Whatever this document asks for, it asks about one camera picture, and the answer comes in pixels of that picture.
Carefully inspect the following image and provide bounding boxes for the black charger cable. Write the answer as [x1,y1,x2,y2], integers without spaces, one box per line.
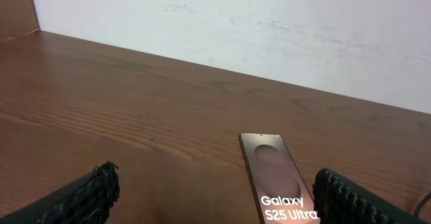
[413,192,431,218]

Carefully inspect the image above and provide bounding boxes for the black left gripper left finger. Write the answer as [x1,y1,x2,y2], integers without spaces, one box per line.
[1,161,120,224]

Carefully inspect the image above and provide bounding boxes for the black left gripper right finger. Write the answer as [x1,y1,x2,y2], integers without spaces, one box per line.
[312,168,430,224]

